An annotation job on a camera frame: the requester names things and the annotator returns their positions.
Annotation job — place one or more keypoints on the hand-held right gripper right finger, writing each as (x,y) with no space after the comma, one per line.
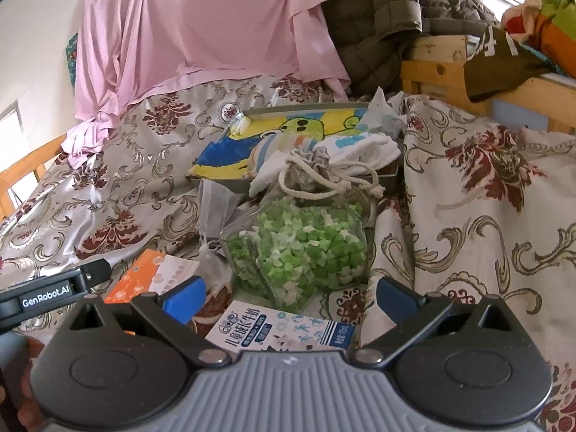
(398,300)

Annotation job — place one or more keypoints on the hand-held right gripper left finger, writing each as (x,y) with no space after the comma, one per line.
(184,305)

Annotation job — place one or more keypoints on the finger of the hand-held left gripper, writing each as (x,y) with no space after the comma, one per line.
(94,272)

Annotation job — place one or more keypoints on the glass jar of green stars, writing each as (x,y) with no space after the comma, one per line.
(297,252)

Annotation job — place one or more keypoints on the striped printed cloth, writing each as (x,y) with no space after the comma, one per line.
(270,162)

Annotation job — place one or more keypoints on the cartoon printed tray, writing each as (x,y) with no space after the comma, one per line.
(306,125)

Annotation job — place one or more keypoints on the orange tissue packet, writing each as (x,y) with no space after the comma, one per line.
(135,279)

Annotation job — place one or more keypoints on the blue white milk carton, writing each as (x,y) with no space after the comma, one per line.
(252,329)

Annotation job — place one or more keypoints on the floral satin blanket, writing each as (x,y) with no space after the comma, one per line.
(472,234)

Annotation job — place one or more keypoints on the window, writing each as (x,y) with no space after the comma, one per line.
(9,130)

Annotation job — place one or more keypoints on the crumpled white plastic bag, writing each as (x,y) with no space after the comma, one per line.
(382,112)

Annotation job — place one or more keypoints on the pale blue panel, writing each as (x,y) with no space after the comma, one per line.
(517,114)

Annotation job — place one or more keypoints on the olive quilted jacket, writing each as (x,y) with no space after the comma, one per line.
(382,54)

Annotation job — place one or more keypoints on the pink hanging curtain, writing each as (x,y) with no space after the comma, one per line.
(202,31)

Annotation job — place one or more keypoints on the white mattress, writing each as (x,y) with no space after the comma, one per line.
(560,78)

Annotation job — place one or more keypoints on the colourful patchwork cloth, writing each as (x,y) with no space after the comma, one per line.
(553,22)

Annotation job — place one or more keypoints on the wooden bed rail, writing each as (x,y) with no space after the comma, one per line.
(27,166)

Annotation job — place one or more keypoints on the small colourful wall poster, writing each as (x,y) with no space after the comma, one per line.
(72,58)

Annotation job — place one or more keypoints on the wooden bunk bed frame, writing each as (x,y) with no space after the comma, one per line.
(432,72)

